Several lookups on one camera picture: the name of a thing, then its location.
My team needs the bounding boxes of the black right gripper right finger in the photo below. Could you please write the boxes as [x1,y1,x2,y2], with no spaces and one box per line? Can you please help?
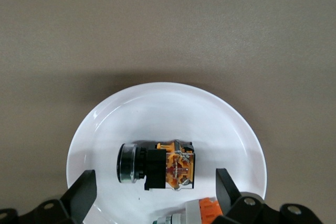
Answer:
[211,168,281,224]

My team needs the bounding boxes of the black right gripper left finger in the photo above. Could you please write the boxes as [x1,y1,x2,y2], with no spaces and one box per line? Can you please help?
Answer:
[17,169,98,224]

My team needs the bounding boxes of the orange and black push-button switch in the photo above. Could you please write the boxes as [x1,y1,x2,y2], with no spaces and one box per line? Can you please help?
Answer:
[116,139,196,191]

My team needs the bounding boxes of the pink round plate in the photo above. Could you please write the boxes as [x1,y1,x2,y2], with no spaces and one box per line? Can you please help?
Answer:
[67,81,268,224]

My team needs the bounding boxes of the brown table cover mat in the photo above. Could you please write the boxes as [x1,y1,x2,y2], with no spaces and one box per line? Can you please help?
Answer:
[0,0,336,224]

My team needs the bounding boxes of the white and green push-button switch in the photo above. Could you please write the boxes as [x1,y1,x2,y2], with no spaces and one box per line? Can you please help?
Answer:
[152,197,224,224]

